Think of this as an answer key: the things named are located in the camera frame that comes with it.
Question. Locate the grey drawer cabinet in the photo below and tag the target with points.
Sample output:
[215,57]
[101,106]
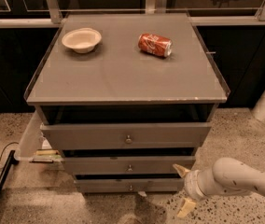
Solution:
[119,83]

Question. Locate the grey bottom drawer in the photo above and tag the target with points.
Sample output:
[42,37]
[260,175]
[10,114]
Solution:
[130,185]

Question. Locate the clear plastic side bin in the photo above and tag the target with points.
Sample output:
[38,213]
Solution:
[34,148]

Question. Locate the grey top drawer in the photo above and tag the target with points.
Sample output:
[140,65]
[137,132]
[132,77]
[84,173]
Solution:
[125,135]

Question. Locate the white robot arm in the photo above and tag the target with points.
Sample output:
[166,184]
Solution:
[226,177]

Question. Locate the white paper bowl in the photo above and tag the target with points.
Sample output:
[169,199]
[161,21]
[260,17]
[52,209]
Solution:
[82,40]

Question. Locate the grey middle drawer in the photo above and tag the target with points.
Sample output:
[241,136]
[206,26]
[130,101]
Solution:
[126,165]

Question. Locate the grey drawer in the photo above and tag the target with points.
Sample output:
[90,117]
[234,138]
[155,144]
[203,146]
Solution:
[126,165]
[130,185]
[125,135]

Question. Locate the red soda can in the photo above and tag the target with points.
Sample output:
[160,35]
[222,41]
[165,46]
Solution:
[155,44]

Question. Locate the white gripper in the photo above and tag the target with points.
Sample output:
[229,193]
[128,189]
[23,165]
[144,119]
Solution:
[190,183]

